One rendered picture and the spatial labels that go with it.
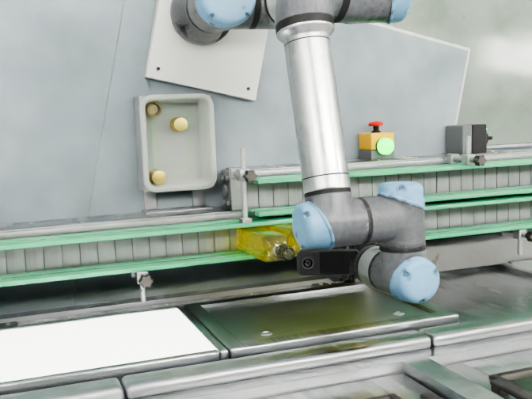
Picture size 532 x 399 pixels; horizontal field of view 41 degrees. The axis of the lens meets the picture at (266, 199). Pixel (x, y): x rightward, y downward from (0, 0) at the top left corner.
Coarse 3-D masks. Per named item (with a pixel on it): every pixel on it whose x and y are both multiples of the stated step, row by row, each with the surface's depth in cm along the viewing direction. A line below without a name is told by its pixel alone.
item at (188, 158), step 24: (168, 96) 162; (192, 96) 164; (144, 120) 160; (168, 120) 169; (192, 120) 172; (144, 144) 161; (168, 144) 170; (192, 144) 172; (144, 168) 161; (168, 168) 170; (192, 168) 173; (216, 168) 168
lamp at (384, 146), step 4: (380, 140) 182; (384, 140) 181; (388, 140) 181; (376, 144) 183; (380, 144) 181; (384, 144) 181; (388, 144) 181; (392, 144) 182; (376, 148) 183; (380, 148) 182; (384, 148) 181; (388, 148) 181; (392, 148) 182; (380, 152) 183; (384, 152) 182; (388, 152) 182
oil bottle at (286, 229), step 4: (280, 224) 161; (284, 224) 161; (288, 224) 161; (268, 228) 162; (272, 228) 159; (276, 228) 157; (280, 228) 156; (284, 228) 155; (288, 228) 155; (292, 228) 155; (280, 232) 155; (284, 232) 153; (288, 232) 151; (292, 232) 150; (288, 236) 150; (292, 236) 150; (288, 240) 151; (292, 240) 149; (288, 244) 151; (292, 244) 150; (296, 244) 149; (292, 248) 150; (296, 248) 149; (296, 252) 149
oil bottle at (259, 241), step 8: (240, 232) 163; (248, 232) 158; (256, 232) 155; (264, 232) 154; (272, 232) 154; (240, 240) 163; (248, 240) 158; (256, 240) 152; (264, 240) 148; (272, 240) 147; (280, 240) 148; (240, 248) 164; (248, 248) 158; (256, 248) 152; (264, 248) 148; (272, 248) 147; (256, 256) 153; (264, 256) 148; (272, 256) 147
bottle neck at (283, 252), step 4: (280, 244) 147; (276, 248) 146; (280, 248) 144; (284, 248) 143; (288, 248) 143; (276, 252) 145; (280, 252) 143; (284, 252) 147; (288, 252) 145; (292, 252) 143; (280, 256) 143; (284, 256) 145; (288, 256) 144; (292, 256) 143; (288, 260) 143
